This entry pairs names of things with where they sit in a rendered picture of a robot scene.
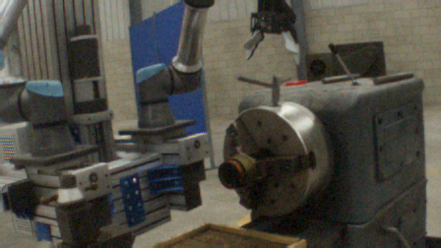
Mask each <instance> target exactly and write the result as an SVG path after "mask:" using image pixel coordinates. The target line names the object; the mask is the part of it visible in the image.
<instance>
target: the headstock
mask: <svg viewBox="0 0 441 248"><path fill-rule="evenodd" d="M372 79H373V78H359V79H356V81H357V82H358V83H359V84H361V85H357V86H351V85H352V82H351V80H350V81H344V82H338V83H332V84H327V85H322V83H321V81H320V82H314V83H309V84H310V85H300V86H294V87H286V88H283V89H282V88H280V97H279V99H278V102H292V103H295V104H298V105H300V106H303V107H304V108H306V109H307V110H309V111H311V112H312V113H314V114H315V115H316V116H317V117H318V118H319V120H320V121H321V122H322V123H323V125H324V126H325V128H326V130H327V132H328V134H329V136H330V138H331V141H332V144H333V148H334V154H335V167H334V168H333V174H332V178H331V180H330V183H329V185H328V187H327V188H326V190H325V191H324V192H323V194H322V195H321V196H320V197H318V198H317V199H316V200H314V201H312V202H310V203H308V204H306V205H304V206H302V207H301V208H299V209H297V210H295V211H293V212H291V213H289V214H287V215H286V216H292V217H305V218H311V219H318V220H330V221H337V222H342V223H349V224H359V223H364V222H367V221H369V220H370V219H371V218H372V217H374V216H375V212H376V211H377V210H379V209H380V208H382V207H383V206H385V205H386V204H388V203H389V202H391V201H392V200H394V199H395V198H396V197H397V196H399V195H400V194H402V193H403V192H404V191H405V190H407V189H408V187H410V186H411V185H412V184H414V183H415V182H417V181H418V180H420V179H421V178H423V177H424V176H426V175H425V166H426V156H425V139H424V120H423V103H422V92H423V88H424V82H423V80H422V79H421V78H420V77H412V78H405V79H401V80H397V81H393V82H389V83H385V84H380V85H379V84H376V85H375V84H373V83H372ZM354 87H355V89H352V88H354ZM349 88H350V89H349ZM334 90H338V91H334ZM323 91H326V92H323ZM269 104H273V99H272V90H269V91H264V92H261V93H254V94H250V95H248V96H246V97H244V98H243V99H242V100H241V102H240V104H239V107H238V113H239V114H240V113H241V112H243V111H245V110H247V109H251V108H255V107H260V106H264V105H269ZM334 127H335V128H334ZM336 135H337V136H336ZM336 197H337V198H336ZM309 212H310V213H309Z"/></svg>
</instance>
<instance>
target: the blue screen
mask: <svg viewBox="0 0 441 248"><path fill-rule="evenodd" d="M185 8H186V5H185V4H184V3H183V2H182V0H181V1H180V2H178V3H176V4H174V5H172V6H170V7H168V8H166V9H165V10H163V11H161V12H159V13H156V12H153V13H154V14H153V16H152V17H150V18H148V19H146V20H144V21H142V22H140V23H139V24H137V25H135V26H133V27H132V28H131V26H128V29H129V41H130V47H131V48H130V54H131V60H132V73H133V80H134V92H135V99H136V105H137V112H138V116H139V110H140V106H139V93H138V87H137V84H136V82H137V79H136V77H137V72H138V70H139V69H142V68H146V67H149V66H154V65H158V64H162V63H163V64H164V65H165V67H168V66H170V65H171V63H172V60H173V58H175V57H176V56H177V50H178V48H179V42H180V36H181V29H182V22H183V17H184V15H185ZM199 60H200V61H201V63H202V65H203V66H204V58H203V50H202V44H201V50H200V56H199ZM204 67H205V66H204ZM168 100H169V104H170V107H171V111H172V114H173V116H174V117H175V120H196V125H193V126H189V127H186V133H185V134H200V133H207V134H208V141H209V149H210V163H211V167H206V168H205V171H208V170H213V169H217V168H219V167H220V166H219V165H216V163H215V155H214V147H213V138H212V130H211V122H210V114H209V106H208V98H207V90H206V82H204V84H203V86H202V87H201V89H200V90H198V91H196V92H193V93H180V94H174V95H173V96H169V97H168Z"/></svg>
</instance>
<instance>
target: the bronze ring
mask: <svg viewBox="0 0 441 248"><path fill-rule="evenodd" d="M254 161H257V160H256V159H255V158H253V157H251V156H249V155H247V154H237V155H235V156H234V157H231V158H229V159H228V160H227V161H225V162H223V163H222V164H221V165H220V167H219V179H220V183H221V184H222V185H223V186H224V187H225V188H227V189H230V190H231V189H236V188H238V189H239V188H242V187H249V186H252V185H253V184H254V183H255V182H256V179H257V174H258V172H257V166H256V164H255V162H254Z"/></svg>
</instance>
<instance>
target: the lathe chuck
mask: <svg viewBox="0 0 441 248"><path fill-rule="evenodd" d="M270 106H272V104H269V105H264V106H260V107H255V108H251V109H247V110H245V111H243V112H241V113H240V114H239V116H240V117H241V119H242V121H243V122H244V124H245V125H246V127H247V129H248V130H249V132H250V133H251V135H252V136H253V138H254V140H255V141H256V143H257V144H258V146H259V147H260V148H265V149H264V150H263V151H262V152H261V153H260V154H259V155H256V156H254V157H253V158H255V159H256V160H260V159H263V158H266V157H268V156H271V152H272V154H273V155H308V154H309V151H311V153H313V159H314V161H313V165H314V166H313V168H312V167H309V168H302V169H300V170H298V171H295V172H291V173H281V174H279V175H272V176H273V177H272V178H270V179H267V178H266V179H265V181H264V184H263V188H262V192H261V195H260V199H259V202H258V206H257V210H256V212H257V213H260V214H262V215H265V216H269V217H280V216H284V215H287V214H289V213H291V212H293V211H295V210H297V209H299V208H301V207H302V206H304V205H306V204H308V203H310V202H311V201H312V200H314V199H315V198H316V197H317V195H318V194H319V193H320V191H321V189H322V187H323V185H324V183H325V180H326V175H327V170H328V167H329V161H328V153H327V148H326V145H325V142H324V139H323V137H322V135H321V133H320V131H319V129H318V128H317V126H316V125H315V124H314V122H313V121H312V120H311V119H310V118H308V117H307V116H306V115H305V114H304V113H303V112H301V111H300V110H298V109H296V108H295V107H292V106H290V105H287V104H282V103H278V106H280V108H274V107H270ZM231 142H232V140H231V138H230V137H229V136H228V134H227V132H226V135H225V139H224V144H223V160H224V161H227V160H228V159H229V158H230V154H231V153H232V152H233V150H232V149H231V147H230V146H229V144H230V143H231ZM312 193H314V195H313V197H312V198H311V199H310V200H308V201H306V200H307V198H308V197H309V196H310V195H311V194H312Z"/></svg>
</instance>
